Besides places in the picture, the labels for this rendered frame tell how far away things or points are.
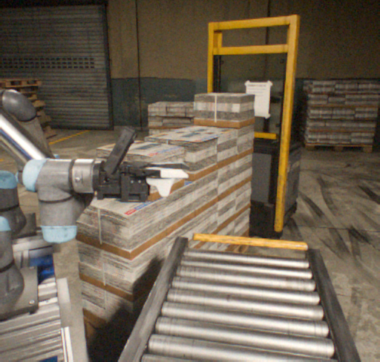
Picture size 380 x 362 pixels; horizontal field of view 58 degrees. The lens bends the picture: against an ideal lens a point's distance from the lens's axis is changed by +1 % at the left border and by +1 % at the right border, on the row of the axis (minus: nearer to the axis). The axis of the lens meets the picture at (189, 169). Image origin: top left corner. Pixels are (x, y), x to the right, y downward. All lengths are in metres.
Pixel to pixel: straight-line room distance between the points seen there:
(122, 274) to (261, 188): 1.85
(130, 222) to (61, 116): 8.30
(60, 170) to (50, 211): 0.10
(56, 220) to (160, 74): 8.00
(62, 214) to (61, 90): 8.93
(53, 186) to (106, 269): 1.08
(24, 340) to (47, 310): 0.10
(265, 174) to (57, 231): 2.55
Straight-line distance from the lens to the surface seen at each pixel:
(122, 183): 0.75
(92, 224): 1.77
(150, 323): 1.00
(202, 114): 2.57
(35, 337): 1.23
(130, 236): 1.61
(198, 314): 1.04
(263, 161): 3.17
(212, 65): 3.12
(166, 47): 8.70
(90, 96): 9.34
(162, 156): 1.69
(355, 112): 7.05
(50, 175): 0.79
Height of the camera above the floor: 1.44
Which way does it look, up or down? 16 degrees down
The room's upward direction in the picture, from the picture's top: straight up
